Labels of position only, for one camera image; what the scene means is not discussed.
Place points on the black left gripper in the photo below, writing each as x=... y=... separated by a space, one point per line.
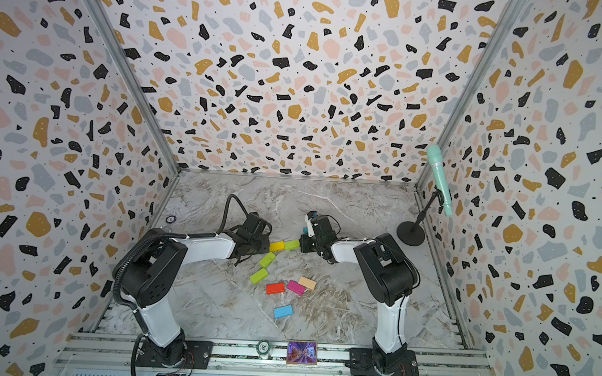
x=267 y=239

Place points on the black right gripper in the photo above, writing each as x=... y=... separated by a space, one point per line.
x=305 y=245

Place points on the lime green block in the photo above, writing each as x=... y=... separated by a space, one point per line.
x=292 y=245
x=267 y=260
x=258 y=276

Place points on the yellow block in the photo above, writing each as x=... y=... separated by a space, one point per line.
x=278 y=246

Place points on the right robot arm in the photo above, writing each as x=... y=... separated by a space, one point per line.
x=389 y=275

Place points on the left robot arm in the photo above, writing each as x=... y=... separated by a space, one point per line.
x=143 y=279

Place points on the red block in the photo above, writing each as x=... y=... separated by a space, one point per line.
x=277 y=288

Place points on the tan wooden block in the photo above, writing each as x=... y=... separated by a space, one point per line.
x=307 y=283

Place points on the magenta block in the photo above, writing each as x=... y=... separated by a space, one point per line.
x=296 y=288

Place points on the light blue block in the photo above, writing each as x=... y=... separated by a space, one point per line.
x=283 y=312

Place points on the round green button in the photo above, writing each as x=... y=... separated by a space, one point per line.
x=263 y=349

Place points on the colourful small screen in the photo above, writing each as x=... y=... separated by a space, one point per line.
x=302 y=353

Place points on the mint green microphone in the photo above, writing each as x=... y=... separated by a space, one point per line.
x=435 y=162

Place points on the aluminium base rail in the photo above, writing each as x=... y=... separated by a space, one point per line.
x=117 y=355

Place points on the aluminium corner post left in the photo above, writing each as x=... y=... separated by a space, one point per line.
x=103 y=25

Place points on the aluminium corner post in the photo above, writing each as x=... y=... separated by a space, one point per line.
x=103 y=25
x=466 y=37

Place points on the aluminium corner post right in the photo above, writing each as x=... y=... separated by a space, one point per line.
x=466 y=37

